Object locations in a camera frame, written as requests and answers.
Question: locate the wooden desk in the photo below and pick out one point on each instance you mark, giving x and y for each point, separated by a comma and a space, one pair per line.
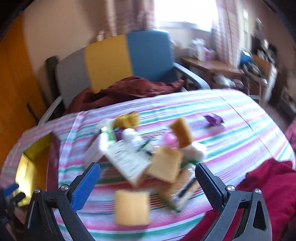
208, 66

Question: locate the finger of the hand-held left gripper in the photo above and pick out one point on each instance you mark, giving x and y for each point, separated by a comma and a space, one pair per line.
10, 189

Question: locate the striped bed sheet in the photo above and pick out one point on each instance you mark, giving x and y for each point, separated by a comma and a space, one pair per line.
231, 120

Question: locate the pink cushion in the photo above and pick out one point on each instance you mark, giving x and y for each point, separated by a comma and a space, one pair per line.
291, 138

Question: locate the orange wooden wardrobe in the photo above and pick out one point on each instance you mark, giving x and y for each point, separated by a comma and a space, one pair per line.
16, 81

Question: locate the window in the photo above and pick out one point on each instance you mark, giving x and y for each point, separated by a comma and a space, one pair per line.
185, 11

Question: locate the white foam block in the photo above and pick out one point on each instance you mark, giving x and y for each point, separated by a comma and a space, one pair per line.
93, 150

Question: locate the red cloth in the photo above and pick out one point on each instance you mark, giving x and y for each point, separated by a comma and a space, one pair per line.
266, 197

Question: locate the white box on desk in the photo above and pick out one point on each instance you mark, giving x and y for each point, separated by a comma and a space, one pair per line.
196, 48

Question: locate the large white printed box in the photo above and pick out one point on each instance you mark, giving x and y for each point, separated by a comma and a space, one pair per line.
126, 162

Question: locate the purple snack packet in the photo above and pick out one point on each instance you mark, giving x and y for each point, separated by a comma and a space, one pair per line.
214, 120

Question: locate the pink round object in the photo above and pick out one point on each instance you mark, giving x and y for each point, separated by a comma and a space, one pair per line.
170, 141

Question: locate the patterned curtain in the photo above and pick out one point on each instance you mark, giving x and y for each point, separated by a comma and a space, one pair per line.
227, 30
129, 16

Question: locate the white plastic bag roll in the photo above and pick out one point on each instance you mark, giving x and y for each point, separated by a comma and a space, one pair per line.
131, 136

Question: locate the pink box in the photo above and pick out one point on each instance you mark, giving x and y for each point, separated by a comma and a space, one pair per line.
210, 53

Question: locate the grey yellow blue chair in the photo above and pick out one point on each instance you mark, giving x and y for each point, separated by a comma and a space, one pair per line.
106, 62

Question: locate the yellow sponge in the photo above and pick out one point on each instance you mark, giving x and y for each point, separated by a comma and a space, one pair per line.
165, 164
131, 207
181, 132

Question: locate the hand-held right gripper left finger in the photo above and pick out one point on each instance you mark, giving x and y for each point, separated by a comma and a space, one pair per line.
85, 187

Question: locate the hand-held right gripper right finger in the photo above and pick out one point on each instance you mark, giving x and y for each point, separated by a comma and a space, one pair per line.
209, 187

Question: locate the purple cloth piece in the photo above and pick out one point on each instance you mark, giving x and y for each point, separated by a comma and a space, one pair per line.
119, 134

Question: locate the small green white box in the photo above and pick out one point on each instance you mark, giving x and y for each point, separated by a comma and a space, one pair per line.
108, 135

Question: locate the dark red blanket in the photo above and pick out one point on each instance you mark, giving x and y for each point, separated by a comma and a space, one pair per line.
129, 90

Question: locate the yellow knitted toy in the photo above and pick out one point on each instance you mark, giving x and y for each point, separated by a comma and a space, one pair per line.
127, 120

